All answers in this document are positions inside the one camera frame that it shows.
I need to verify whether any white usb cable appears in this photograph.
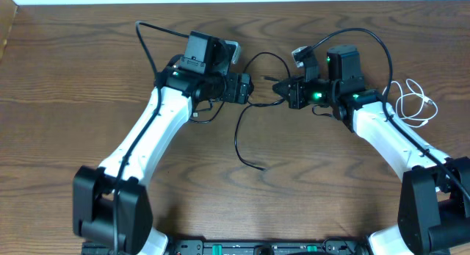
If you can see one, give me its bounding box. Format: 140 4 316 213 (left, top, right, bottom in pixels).
381 77 439 129

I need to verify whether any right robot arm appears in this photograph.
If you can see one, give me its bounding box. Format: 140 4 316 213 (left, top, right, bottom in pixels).
272 45 469 254

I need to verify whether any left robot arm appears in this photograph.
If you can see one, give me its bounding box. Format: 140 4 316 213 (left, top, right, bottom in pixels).
73 31 253 254

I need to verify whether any left camera cable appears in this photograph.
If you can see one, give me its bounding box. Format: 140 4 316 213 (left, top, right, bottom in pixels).
111 20 190 255

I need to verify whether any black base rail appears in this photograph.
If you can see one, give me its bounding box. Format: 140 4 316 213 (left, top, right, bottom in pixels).
80 239 451 255

